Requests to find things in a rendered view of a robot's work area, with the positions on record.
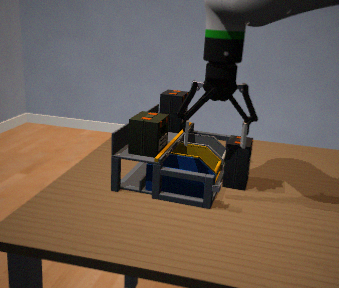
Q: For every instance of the dark grey metal shelf rack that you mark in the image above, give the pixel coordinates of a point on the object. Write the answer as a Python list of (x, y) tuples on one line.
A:
[(135, 179)]

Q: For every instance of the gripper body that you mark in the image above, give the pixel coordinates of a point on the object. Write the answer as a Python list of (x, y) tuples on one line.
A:
[(226, 74)]

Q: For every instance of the blue bin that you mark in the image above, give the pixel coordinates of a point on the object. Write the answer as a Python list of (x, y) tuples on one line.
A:
[(177, 185)]

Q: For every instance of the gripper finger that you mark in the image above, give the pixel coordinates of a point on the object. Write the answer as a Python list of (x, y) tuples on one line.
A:
[(186, 116), (244, 89)]

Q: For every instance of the yellow open bin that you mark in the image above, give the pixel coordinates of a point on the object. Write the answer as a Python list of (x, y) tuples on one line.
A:
[(201, 152)]

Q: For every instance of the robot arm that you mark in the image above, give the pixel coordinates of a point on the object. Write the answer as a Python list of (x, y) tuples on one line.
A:
[(226, 22)]

